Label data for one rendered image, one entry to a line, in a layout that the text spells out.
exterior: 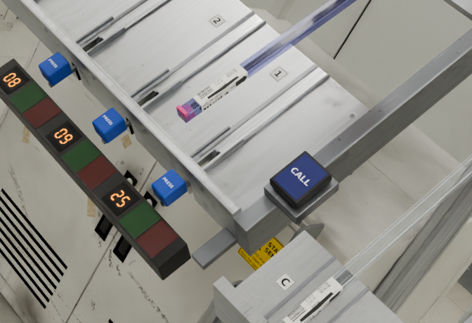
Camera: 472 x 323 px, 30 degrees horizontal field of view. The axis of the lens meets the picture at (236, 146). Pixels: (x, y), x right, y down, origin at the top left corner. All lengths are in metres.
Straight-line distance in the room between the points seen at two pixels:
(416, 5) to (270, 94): 2.01
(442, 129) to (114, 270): 1.66
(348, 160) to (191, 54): 0.23
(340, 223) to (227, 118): 0.35
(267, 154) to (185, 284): 0.47
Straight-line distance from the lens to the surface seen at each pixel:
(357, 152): 0.97
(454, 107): 2.91
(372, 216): 1.36
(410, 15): 2.99
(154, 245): 0.93
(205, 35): 1.06
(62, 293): 1.59
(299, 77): 1.01
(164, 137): 0.95
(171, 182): 0.94
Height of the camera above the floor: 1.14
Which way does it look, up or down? 24 degrees down
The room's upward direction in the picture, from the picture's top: 31 degrees clockwise
